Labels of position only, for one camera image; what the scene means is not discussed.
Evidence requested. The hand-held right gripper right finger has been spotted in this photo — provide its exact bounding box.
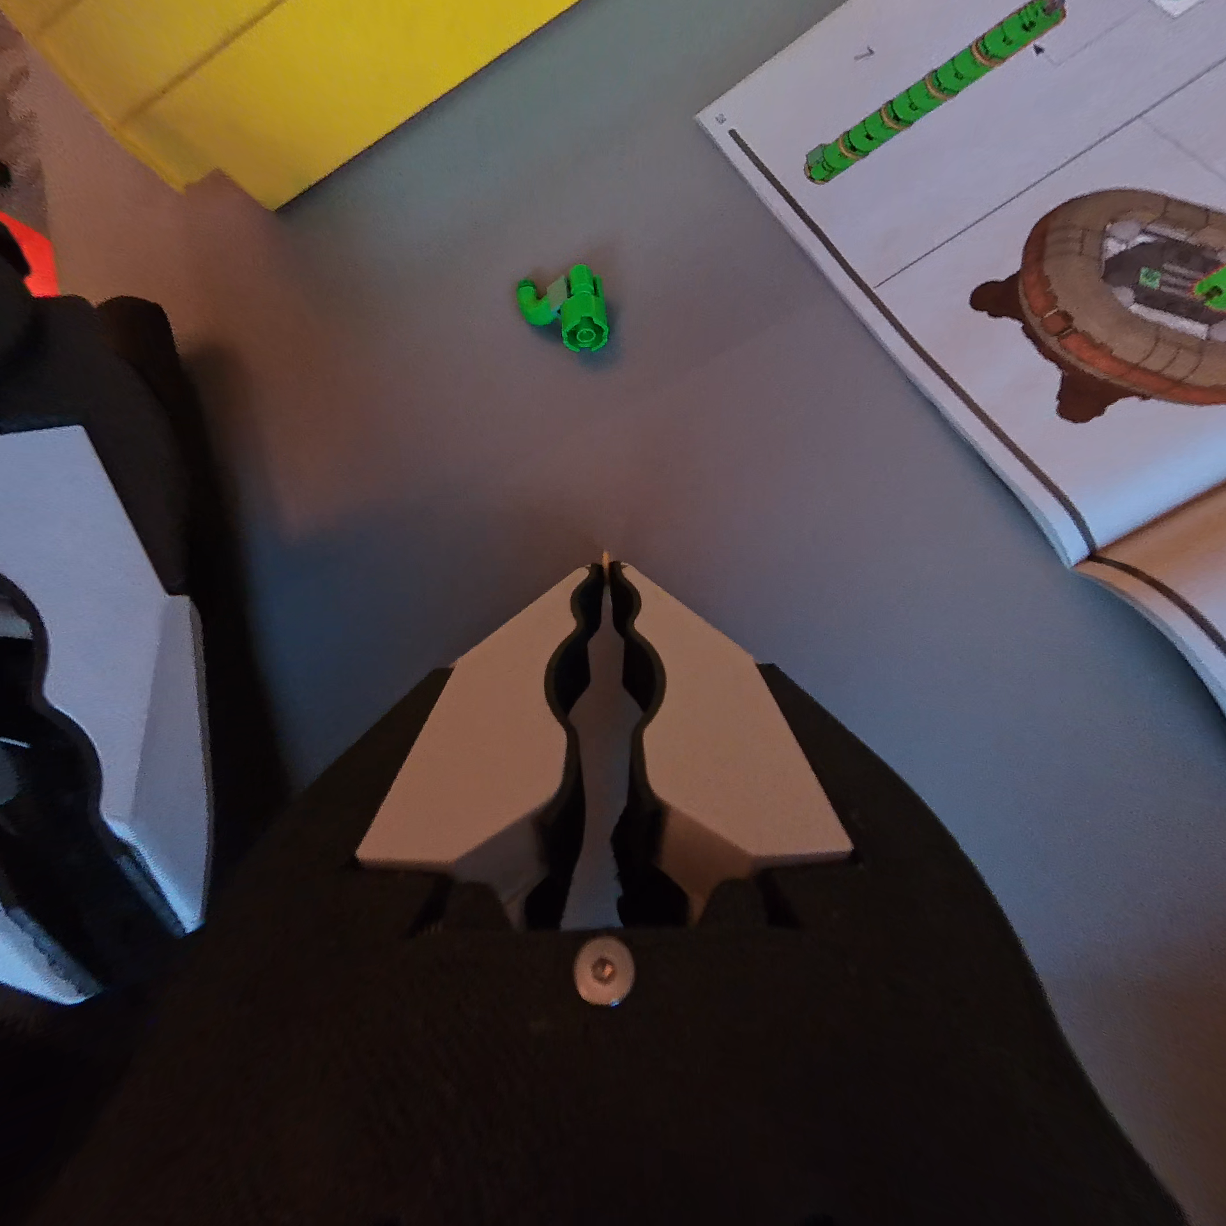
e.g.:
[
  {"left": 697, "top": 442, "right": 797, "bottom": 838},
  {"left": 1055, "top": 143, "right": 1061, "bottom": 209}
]
[{"left": 607, "top": 561, "right": 854, "bottom": 930}]

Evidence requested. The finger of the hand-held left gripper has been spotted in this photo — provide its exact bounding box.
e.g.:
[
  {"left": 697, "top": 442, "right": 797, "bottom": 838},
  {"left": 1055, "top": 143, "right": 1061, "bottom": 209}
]
[
  {"left": 0, "top": 856, "right": 105, "bottom": 1007},
  {"left": 0, "top": 424, "right": 213, "bottom": 937}
]

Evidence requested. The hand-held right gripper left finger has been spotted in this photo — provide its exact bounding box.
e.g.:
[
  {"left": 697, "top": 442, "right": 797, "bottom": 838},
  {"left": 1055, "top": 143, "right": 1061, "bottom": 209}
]
[{"left": 354, "top": 562, "right": 609, "bottom": 930}]

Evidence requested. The yellow plastic bin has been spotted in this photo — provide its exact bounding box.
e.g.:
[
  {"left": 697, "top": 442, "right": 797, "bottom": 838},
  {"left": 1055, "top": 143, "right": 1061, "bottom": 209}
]
[{"left": 19, "top": 0, "right": 580, "bottom": 211}]

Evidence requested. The green brick with curved pipe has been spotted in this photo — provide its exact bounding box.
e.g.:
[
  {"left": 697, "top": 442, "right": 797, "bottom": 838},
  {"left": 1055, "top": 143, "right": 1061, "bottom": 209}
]
[{"left": 514, "top": 263, "right": 611, "bottom": 355}]

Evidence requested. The grey desk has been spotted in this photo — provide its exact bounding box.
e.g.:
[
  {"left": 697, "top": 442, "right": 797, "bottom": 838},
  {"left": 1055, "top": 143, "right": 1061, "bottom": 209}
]
[{"left": 42, "top": 0, "right": 1226, "bottom": 1226}]

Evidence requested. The striped orange traffic cone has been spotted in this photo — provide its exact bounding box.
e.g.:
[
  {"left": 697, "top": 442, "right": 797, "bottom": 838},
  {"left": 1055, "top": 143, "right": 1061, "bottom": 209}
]
[{"left": 0, "top": 213, "right": 60, "bottom": 295}]

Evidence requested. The open instruction booklet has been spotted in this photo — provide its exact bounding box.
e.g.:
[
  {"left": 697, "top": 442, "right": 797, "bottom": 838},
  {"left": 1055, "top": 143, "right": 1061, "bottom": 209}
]
[{"left": 693, "top": 0, "right": 1226, "bottom": 715}]

